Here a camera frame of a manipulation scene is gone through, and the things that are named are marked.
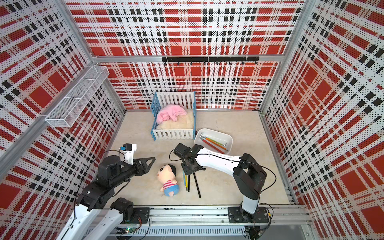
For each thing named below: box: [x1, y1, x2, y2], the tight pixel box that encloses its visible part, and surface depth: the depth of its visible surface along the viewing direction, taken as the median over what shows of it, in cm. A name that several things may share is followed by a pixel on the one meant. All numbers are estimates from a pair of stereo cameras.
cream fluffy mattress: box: [156, 108, 194, 130], surface depth 103 cm
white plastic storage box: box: [194, 128, 234, 155], surface depth 103 cm
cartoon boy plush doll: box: [157, 164, 180, 197], surface depth 80 cm
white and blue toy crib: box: [150, 91, 197, 141], surface depth 103 cm
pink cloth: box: [156, 104, 187, 124], surface depth 101 cm
